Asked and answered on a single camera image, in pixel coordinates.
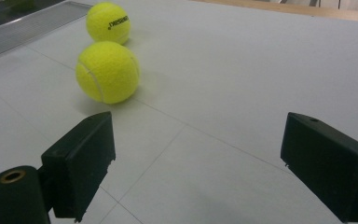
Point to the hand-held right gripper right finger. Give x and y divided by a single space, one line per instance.
332 168

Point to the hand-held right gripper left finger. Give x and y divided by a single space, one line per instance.
77 168

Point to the yellow tennis ball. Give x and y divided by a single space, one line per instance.
105 21
107 73

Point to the white table mat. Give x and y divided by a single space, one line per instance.
230 77

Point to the wooden table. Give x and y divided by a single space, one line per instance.
292 8

